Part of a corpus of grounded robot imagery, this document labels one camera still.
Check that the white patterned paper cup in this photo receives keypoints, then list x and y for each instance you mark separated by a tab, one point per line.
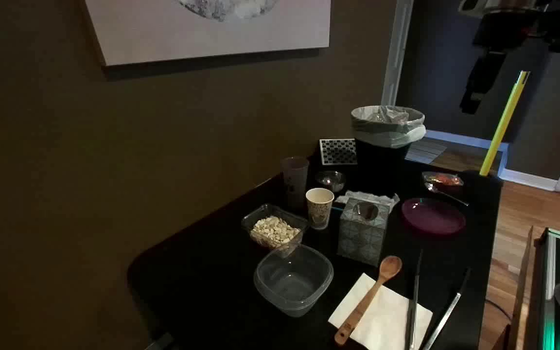
320	204

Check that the dark translucent plastic cup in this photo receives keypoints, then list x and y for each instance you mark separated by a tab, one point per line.
294	171

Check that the container with white food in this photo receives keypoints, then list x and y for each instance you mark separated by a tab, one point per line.
275	227

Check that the small metal bowl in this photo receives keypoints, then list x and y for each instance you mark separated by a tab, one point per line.
331	178

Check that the black white checkerboard card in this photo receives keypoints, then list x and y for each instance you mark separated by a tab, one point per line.
337	151

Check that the patterned tissue box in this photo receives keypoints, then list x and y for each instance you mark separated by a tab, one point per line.
364	223

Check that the empty clear plastic container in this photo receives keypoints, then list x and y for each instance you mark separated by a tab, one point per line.
294	280

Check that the trash bin with white bag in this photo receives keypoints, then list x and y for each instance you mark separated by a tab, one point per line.
384	134

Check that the wooden spoon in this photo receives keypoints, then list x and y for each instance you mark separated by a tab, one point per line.
390	266

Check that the metal spoon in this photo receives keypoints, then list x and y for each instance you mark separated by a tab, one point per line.
438	190

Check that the purple plate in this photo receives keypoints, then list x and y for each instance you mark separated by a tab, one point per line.
433	215

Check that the snack wrapper packet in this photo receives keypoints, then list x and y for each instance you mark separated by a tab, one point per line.
442	176

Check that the black utensil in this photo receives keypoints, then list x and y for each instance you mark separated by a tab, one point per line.
413	301

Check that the white paper napkin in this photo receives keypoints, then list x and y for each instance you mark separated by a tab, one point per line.
384	324

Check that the yellow stick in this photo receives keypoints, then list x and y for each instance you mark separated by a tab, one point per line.
504	120

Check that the white wall canvas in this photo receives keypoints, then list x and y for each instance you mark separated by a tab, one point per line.
133	31

